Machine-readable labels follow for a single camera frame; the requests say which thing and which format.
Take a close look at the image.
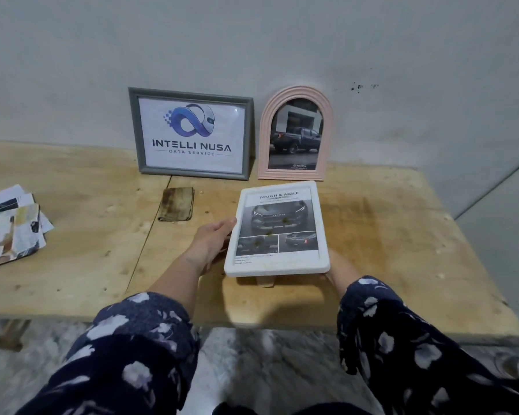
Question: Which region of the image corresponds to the person's left hand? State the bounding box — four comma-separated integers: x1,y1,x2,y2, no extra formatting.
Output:
186,217,239,275

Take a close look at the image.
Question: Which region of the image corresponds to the grey framed Intelli Nusa sign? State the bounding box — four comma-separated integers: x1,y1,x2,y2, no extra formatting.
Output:
127,86,255,181

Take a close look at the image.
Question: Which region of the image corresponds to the white picture frame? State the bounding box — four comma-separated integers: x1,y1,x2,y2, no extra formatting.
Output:
223,180,332,278

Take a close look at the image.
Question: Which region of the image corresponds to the person's right forearm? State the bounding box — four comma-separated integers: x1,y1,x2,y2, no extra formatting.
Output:
333,271,519,415

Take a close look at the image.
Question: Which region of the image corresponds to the pink arched photo frame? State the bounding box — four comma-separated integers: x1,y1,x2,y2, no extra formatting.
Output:
257,85,334,182

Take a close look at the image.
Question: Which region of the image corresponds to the person's left forearm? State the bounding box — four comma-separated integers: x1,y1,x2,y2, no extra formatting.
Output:
15,250,213,415

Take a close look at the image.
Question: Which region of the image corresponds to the person's right hand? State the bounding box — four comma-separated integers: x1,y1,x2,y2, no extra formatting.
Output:
321,249,356,286

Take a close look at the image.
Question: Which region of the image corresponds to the white logo print paper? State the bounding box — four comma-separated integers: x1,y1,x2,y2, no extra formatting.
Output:
138,97,246,173

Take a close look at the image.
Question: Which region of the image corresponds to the wooden table leg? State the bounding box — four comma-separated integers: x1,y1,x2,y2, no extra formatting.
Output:
0,318,31,353

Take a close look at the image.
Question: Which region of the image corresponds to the brown wiping cloth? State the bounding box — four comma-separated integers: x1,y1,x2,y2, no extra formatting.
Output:
157,187,195,222

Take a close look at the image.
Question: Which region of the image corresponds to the car brochure photo sheet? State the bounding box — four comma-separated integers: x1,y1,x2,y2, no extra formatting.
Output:
0,184,35,217

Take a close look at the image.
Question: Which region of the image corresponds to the person's dark clothing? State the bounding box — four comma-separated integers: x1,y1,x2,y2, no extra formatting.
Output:
212,401,373,415

